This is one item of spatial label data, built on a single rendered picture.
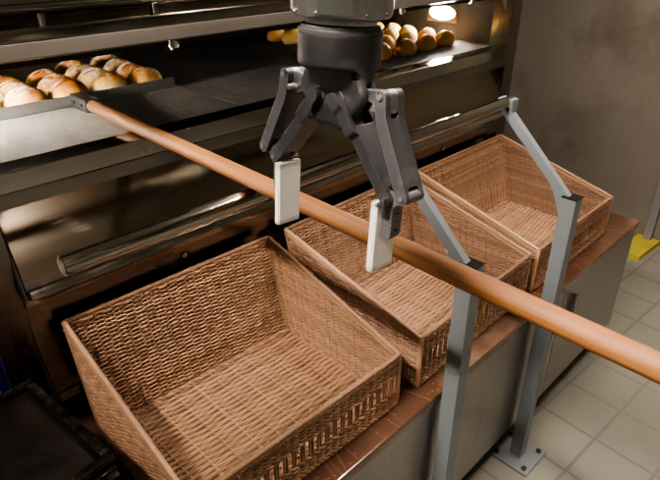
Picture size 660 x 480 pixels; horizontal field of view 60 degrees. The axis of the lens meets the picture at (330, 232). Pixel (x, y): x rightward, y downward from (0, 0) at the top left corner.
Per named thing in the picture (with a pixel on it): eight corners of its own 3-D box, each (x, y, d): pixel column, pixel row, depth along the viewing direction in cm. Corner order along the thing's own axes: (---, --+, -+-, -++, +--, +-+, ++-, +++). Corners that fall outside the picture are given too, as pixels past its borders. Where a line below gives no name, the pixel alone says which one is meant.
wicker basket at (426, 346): (282, 310, 169) (278, 227, 156) (400, 243, 205) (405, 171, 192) (417, 392, 139) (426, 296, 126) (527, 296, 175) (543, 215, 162)
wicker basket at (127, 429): (82, 417, 132) (54, 319, 119) (273, 315, 167) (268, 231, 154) (197, 566, 101) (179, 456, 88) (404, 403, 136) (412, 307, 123)
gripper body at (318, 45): (276, 17, 50) (275, 121, 54) (345, 26, 45) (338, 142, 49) (338, 15, 55) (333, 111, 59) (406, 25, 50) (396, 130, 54)
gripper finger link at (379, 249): (393, 193, 53) (399, 196, 52) (386, 261, 56) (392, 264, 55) (370, 200, 51) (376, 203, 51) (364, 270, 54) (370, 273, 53)
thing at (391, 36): (262, 40, 227) (261, 26, 224) (346, 27, 256) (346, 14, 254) (380, 63, 189) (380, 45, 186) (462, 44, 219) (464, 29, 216)
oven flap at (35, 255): (25, 299, 114) (-13, 203, 109) (498, 115, 226) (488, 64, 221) (32, 302, 110) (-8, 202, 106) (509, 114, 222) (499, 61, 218)
